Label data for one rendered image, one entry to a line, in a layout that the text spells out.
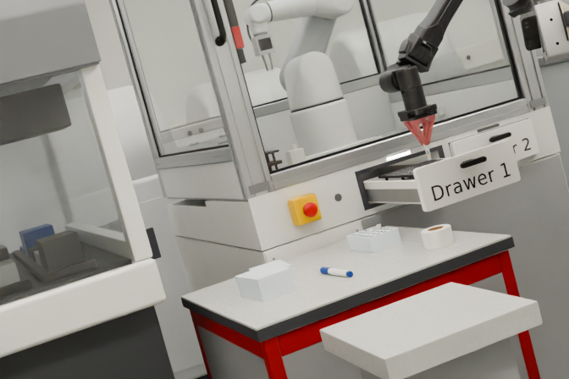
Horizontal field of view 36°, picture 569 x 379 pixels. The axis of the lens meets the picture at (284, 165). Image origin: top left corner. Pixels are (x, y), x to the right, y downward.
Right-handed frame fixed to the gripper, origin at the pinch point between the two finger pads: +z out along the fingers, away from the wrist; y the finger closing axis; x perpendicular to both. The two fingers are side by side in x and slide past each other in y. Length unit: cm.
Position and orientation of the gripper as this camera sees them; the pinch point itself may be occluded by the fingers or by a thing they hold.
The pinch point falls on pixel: (425, 141)
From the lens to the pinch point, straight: 232.8
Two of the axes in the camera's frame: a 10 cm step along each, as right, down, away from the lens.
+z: 2.7, 9.6, 1.0
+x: -9.0, 2.9, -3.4
